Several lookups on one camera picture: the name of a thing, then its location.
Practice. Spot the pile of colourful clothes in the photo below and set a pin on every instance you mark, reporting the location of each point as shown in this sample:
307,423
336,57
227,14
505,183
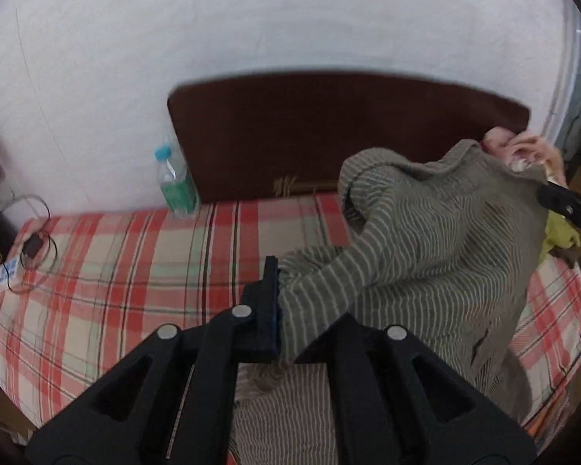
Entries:
537,150

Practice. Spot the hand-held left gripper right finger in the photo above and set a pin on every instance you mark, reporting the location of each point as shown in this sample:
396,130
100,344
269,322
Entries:
339,348

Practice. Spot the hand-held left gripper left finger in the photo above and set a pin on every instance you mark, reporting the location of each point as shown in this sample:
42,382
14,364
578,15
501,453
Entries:
272,310

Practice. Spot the grey striped sweater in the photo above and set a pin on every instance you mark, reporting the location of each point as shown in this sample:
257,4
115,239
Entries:
416,252

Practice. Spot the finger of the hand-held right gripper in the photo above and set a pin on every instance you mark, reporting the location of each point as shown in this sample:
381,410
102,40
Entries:
569,208

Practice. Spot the dark brown wooden headboard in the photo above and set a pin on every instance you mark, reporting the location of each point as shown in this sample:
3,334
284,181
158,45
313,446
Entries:
295,131

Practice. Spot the red plaid bed sheet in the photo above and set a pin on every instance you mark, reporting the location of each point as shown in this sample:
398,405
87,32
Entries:
126,276

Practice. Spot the clear water bottle blue cap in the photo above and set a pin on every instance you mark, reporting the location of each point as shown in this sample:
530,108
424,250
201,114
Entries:
176,189

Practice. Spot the blue and white packet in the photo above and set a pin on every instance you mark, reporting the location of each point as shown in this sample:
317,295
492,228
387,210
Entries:
7,273

